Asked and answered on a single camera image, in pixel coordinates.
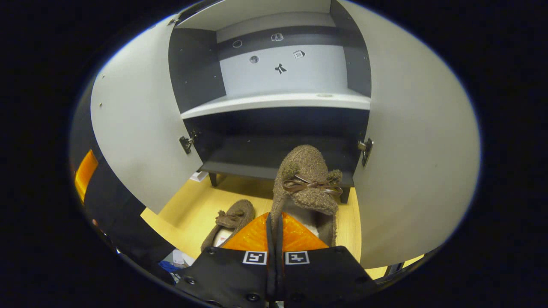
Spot blue and white item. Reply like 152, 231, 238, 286
158, 249, 198, 283

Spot grey shoe cabinet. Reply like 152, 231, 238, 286
168, 0, 373, 204

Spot grey shoe cabinet door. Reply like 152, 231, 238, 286
330, 0, 481, 269
90, 15, 204, 214

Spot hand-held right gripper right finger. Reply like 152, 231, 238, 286
275, 213, 379, 308

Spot brown fuzzy shoe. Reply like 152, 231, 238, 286
270, 145, 344, 249
200, 199, 256, 252

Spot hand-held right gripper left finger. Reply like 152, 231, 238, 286
175, 212, 275, 308

